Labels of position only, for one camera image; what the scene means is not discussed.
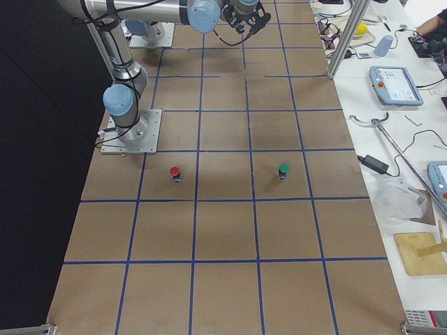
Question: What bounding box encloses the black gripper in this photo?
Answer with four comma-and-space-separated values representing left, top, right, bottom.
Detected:
223, 0, 272, 35

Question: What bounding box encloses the red push button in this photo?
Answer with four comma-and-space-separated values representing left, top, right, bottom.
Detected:
169, 166, 182, 183

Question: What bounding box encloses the beige tray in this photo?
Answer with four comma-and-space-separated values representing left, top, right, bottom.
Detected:
349, 23, 376, 47

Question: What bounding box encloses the teach pendant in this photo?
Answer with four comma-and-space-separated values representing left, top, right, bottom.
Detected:
369, 66, 424, 107

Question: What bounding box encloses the metal reacher stick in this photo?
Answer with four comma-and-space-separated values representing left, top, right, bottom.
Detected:
348, 112, 446, 216

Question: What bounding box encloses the black power adapter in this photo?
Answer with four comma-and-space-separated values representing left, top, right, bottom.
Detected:
358, 155, 389, 174

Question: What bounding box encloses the wooden board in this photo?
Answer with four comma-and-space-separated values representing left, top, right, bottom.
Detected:
394, 232, 446, 276

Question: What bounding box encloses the aluminium frame post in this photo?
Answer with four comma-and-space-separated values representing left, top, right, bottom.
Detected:
327, 0, 369, 79

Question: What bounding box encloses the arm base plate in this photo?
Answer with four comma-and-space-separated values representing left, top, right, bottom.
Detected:
100, 109, 163, 154
130, 22, 175, 49

